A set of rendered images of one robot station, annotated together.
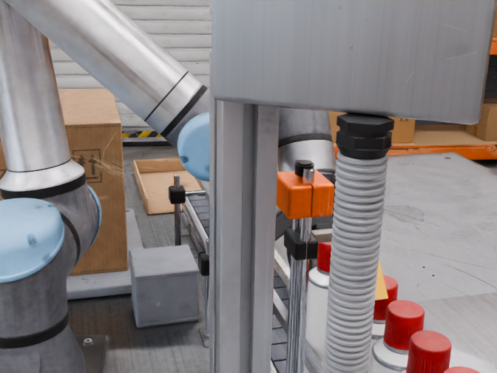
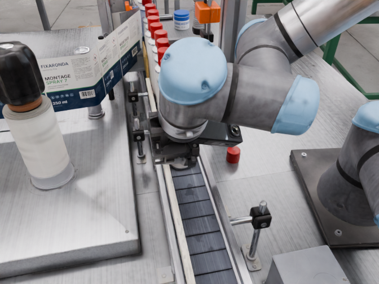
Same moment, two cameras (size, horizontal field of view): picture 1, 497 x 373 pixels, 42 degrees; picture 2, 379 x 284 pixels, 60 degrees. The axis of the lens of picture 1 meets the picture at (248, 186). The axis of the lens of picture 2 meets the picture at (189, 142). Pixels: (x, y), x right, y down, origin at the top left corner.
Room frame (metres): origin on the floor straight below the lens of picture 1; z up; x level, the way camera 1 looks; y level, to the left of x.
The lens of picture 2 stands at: (1.20, -0.04, 1.40)
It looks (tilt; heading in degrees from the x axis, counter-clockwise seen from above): 40 degrees down; 184
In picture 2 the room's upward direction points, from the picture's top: straight up
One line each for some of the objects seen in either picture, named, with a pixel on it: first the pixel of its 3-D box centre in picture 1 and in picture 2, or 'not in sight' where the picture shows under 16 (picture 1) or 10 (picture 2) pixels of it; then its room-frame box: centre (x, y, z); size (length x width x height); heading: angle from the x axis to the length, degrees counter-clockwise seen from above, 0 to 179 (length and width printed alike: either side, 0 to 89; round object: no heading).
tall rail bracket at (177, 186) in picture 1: (188, 214); not in sight; (1.16, 0.11, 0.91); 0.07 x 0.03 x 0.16; 105
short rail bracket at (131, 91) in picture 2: not in sight; (139, 100); (0.42, -0.23, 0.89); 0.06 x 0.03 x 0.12; 105
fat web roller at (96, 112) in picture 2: not in sight; (89, 84); (0.49, -0.34, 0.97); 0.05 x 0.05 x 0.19
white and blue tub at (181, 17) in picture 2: not in sight; (181, 20); (-0.28, -0.17, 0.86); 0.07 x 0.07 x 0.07
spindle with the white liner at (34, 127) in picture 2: not in sight; (32, 120); (0.72, -0.37, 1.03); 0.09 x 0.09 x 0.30
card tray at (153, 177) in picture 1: (191, 181); not in sight; (1.53, 0.14, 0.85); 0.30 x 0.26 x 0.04; 15
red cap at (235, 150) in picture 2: not in sight; (233, 154); (0.59, 0.03, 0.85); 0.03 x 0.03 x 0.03
